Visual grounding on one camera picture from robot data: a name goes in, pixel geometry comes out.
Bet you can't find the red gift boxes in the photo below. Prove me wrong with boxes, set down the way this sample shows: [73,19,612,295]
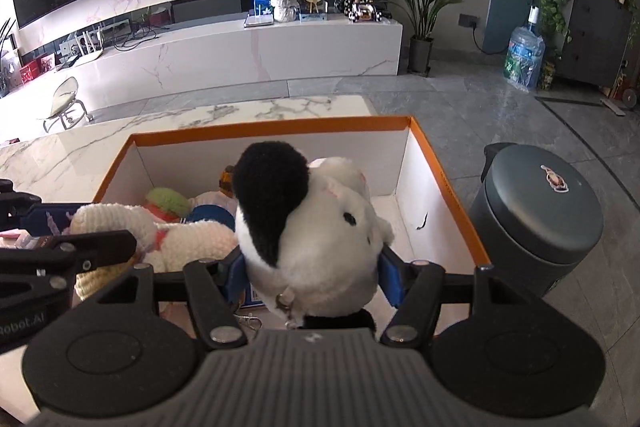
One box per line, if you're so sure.
[18,54,56,86]

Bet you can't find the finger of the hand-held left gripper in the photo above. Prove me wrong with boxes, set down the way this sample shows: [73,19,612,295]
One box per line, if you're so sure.
[0,230,137,314]
[0,179,88,240]

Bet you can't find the white marble television console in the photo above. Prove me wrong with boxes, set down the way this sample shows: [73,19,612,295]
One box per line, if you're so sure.
[0,13,404,120]

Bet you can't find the large blue water bottle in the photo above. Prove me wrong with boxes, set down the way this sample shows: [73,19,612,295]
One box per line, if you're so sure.
[503,5,546,91]

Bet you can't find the black cables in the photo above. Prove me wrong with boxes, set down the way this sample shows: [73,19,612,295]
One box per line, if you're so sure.
[111,18,167,51]

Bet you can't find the white wifi router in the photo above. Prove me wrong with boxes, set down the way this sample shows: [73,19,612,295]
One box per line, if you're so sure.
[74,24,107,58]

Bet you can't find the brown striped small toy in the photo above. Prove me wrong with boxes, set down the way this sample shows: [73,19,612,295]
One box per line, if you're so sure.
[218,165,237,198]

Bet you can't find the black and white plush dog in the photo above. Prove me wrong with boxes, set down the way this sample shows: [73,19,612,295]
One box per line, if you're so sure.
[234,141,396,333]

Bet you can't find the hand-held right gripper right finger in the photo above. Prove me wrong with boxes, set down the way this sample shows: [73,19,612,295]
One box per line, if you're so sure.
[376,246,542,349]

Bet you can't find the green plush toy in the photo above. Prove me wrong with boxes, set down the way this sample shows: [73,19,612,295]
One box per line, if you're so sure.
[145,187,192,224]

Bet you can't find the blue plush toy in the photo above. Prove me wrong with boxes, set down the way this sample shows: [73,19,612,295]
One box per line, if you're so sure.
[186,204,237,234]

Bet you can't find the white baby rocker chair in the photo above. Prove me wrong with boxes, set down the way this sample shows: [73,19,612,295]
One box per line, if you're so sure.
[42,76,94,134]

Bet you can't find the grey round trash can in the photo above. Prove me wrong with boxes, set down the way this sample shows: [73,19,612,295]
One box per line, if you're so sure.
[467,142,605,299]

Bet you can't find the black and white toy cars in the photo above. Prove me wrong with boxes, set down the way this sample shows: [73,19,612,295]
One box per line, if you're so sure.
[339,0,390,23]

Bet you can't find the potted long-leaf plant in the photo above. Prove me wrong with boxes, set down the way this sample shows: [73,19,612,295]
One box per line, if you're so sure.
[381,0,477,76]

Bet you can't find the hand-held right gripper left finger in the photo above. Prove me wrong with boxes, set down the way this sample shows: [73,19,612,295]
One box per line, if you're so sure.
[82,252,251,349]

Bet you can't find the orange cardboard box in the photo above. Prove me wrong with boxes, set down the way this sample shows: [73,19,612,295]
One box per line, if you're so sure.
[75,116,493,314]

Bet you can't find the cream fluffy plush toy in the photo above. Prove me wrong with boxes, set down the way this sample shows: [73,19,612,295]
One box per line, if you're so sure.
[70,203,240,275]

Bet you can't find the dark grey drawer cabinet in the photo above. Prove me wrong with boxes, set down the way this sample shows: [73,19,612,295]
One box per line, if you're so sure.
[554,0,634,88]

